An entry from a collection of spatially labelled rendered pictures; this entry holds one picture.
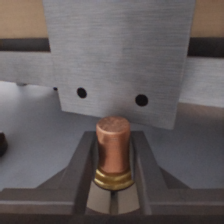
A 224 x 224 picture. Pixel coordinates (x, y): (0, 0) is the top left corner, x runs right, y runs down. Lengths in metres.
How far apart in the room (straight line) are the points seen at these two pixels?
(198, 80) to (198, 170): 0.16
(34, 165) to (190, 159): 0.26
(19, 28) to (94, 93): 0.22
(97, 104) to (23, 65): 0.16
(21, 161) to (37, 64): 0.17
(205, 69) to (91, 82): 0.11
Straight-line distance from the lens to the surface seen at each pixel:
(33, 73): 0.28
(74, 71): 0.16
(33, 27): 0.32
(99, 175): 0.16
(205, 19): 0.23
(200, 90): 0.20
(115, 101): 0.15
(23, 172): 0.31
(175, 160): 0.30
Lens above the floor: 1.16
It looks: 27 degrees up
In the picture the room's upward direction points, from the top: 179 degrees clockwise
